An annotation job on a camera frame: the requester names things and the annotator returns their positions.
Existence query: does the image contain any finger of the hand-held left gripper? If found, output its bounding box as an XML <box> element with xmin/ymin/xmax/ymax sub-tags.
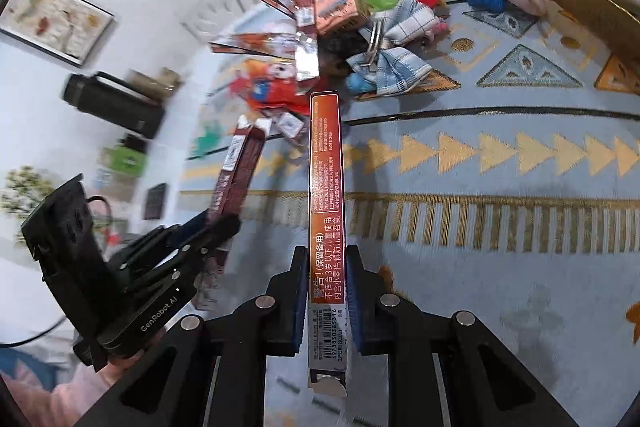
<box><xmin>125</xmin><ymin>213</ymin><xmax>242</xmax><ymax>303</ymax></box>
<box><xmin>107</xmin><ymin>207</ymin><xmax>213</xmax><ymax>270</ymax></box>

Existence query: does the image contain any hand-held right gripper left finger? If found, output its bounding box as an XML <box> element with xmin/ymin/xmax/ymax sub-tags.
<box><xmin>75</xmin><ymin>246</ymin><xmax>308</xmax><ymax>427</ymax></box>

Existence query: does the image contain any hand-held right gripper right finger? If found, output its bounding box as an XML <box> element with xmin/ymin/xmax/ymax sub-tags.
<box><xmin>346</xmin><ymin>245</ymin><xmax>576</xmax><ymax>427</ymax></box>

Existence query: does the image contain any long orange pen box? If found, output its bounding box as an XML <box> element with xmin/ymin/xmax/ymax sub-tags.
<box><xmin>308</xmin><ymin>91</ymin><xmax>348</xmax><ymax>399</ymax></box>

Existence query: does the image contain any person's left forearm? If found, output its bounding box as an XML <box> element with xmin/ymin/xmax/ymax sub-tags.
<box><xmin>0</xmin><ymin>357</ymin><xmax>111</xmax><ymax>427</ymax></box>

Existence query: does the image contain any white desktop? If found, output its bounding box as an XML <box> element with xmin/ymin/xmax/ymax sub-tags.
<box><xmin>165</xmin><ymin>0</ymin><xmax>321</xmax><ymax>228</ymax></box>

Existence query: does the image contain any person's left hand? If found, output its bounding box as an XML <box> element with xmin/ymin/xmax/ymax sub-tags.
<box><xmin>95</xmin><ymin>329</ymin><xmax>168</xmax><ymax>389</ymax></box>

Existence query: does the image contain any white flower plant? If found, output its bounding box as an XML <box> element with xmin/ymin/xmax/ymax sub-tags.
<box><xmin>0</xmin><ymin>167</ymin><xmax>57</xmax><ymax>219</ymax></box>

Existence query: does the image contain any green box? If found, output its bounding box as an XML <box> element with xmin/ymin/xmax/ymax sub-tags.
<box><xmin>102</xmin><ymin>146</ymin><xmax>149</xmax><ymax>176</ymax></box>

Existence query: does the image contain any blue patterned table mat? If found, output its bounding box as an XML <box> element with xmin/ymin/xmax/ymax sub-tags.
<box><xmin>180</xmin><ymin>0</ymin><xmax>640</xmax><ymax>427</ymax></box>

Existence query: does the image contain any black bag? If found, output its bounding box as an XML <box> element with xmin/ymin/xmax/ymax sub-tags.
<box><xmin>62</xmin><ymin>72</ymin><xmax>166</xmax><ymax>139</ymax></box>

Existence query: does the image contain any red cartoon toy pack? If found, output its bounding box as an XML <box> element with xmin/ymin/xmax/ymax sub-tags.
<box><xmin>229</xmin><ymin>59</ymin><xmax>312</xmax><ymax>116</ymax></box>

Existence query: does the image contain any brown snack packet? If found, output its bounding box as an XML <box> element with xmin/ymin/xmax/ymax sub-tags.
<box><xmin>209</xmin><ymin>32</ymin><xmax>321</xmax><ymax>80</ymax></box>

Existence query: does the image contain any white chair with embossed back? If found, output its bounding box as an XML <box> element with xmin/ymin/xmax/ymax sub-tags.
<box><xmin>181</xmin><ymin>0</ymin><xmax>254</xmax><ymax>40</ymax></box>

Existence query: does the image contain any large framed picture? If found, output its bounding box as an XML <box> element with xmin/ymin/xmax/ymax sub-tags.
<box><xmin>0</xmin><ymin>0</ymin><xmax>115</xmax><ymax>68</ymax></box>

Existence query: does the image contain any blue checked cloth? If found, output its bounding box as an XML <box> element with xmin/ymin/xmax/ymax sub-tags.
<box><xmin>346</xmin><ymin>47</ymin><xmax>434</xmax><ymax>96</ymax></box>

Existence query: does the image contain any metal utensil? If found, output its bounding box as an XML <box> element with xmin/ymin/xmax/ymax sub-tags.
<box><xmin>364</xmin><ymin>19</ymin><xmax>390</xmax><ymax>68</ymax></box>

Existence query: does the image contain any orange cardboard box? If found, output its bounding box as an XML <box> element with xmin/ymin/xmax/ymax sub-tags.
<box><xmin>312</xmin><ymin>0</ymin><xmax>373</xmax><ymax>36</ymax></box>

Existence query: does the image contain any white checked cloth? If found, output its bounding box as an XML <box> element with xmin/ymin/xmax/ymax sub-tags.
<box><xmin>382</xmin><ymin>0</ymin><xmax>443</xmax><ymax>48</ymax></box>

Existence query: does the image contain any small black sign frame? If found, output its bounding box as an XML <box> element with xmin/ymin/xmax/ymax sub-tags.
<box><xmin>144</xmin><ymin>183</ymin><xmax>169</xmax><ymax>221</ymax></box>

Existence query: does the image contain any black cable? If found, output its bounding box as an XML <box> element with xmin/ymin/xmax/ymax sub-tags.
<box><xmin>0</xmin><ymin>316</ymin><xmax>67</xmax><ymax>349</ymax></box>

